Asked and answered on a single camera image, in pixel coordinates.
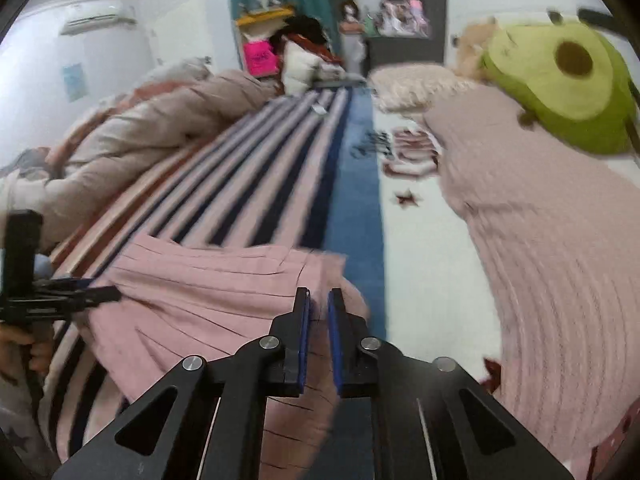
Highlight pink ribbed pillow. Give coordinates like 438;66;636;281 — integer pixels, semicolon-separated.
425;82;640;461

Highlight pink checked pants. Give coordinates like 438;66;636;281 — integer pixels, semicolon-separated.
82;232;371;480

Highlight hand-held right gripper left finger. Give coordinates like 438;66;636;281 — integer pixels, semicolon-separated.
52;287;312;480

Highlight pink shopping bag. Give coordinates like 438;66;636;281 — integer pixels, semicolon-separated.
243;40;278;77

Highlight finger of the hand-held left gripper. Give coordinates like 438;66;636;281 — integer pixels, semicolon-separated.
50;286;122;317
37;278;93;292

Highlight striped printed bed sheet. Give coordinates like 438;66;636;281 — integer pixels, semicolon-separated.
42;87;506;480

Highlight dark clothes pile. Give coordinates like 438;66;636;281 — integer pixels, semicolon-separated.
282;15;346;66

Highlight mannequin head with wig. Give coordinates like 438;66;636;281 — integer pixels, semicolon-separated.
340;0;363;36

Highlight dark desk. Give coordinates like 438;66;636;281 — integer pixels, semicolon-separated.
365;35;446;73

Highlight white air conditioner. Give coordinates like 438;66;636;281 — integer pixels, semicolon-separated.
60;1;137;36

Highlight white door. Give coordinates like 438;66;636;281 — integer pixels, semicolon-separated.
150;0;211;66

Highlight star-print grey clothing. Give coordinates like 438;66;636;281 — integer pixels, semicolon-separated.
0;375;58;480

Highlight yellow shelf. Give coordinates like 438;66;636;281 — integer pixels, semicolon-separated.
235;6;296;28

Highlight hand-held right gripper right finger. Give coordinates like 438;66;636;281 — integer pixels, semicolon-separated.
327;287;576;480

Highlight tan plush toy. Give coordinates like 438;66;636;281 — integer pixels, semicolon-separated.
457;17;501;81

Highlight person's left hand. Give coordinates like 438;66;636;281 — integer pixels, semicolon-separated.
0;327;51;381

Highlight polka-dot bed skirt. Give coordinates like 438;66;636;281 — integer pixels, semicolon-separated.
585;400;640;480

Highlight white puffer jacket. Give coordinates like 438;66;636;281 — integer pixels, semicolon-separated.
281;40;321;95

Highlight floral pillow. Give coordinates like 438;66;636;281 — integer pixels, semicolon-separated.
370;64;481;113

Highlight green avocado plush toy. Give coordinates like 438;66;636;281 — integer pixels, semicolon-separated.
480;25;638;156

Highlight blue wall poster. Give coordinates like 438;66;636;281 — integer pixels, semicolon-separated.
62;63;90;102

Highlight pink checked quilt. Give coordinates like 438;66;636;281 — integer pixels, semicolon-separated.
0;57;276;261

